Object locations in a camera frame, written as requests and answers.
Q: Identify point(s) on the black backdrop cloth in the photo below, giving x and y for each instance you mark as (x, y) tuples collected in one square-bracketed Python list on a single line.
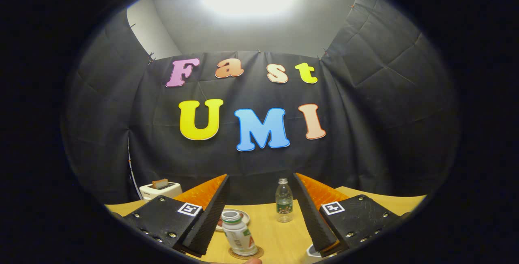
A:
[(365, 114)]

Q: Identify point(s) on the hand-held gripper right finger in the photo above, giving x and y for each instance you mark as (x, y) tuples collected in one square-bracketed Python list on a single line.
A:
[(310, 215)]

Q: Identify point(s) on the wooden table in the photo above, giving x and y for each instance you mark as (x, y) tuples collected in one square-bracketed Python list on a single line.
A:
[(279, 239)]

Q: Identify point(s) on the round wooden coaster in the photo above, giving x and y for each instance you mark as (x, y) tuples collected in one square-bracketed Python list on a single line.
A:
[(259, 252)]

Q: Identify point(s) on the bread slice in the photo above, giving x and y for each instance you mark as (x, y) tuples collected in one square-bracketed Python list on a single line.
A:
[(160, 183)]

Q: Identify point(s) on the white toaster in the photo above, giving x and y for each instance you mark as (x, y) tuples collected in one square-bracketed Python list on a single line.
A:
[(162, 192)]

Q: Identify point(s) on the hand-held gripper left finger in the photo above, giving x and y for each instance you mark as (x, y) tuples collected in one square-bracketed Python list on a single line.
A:
[(211, 215)]

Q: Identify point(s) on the white juice bottle green label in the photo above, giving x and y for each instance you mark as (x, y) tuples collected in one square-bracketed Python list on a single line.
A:
[(239, 235)]

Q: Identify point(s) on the clear plastic water bottle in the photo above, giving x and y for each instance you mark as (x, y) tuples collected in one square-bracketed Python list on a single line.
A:
[(284, 203)]

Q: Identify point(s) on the beige round plate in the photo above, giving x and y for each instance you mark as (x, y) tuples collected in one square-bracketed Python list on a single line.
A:
[(244, 217)]

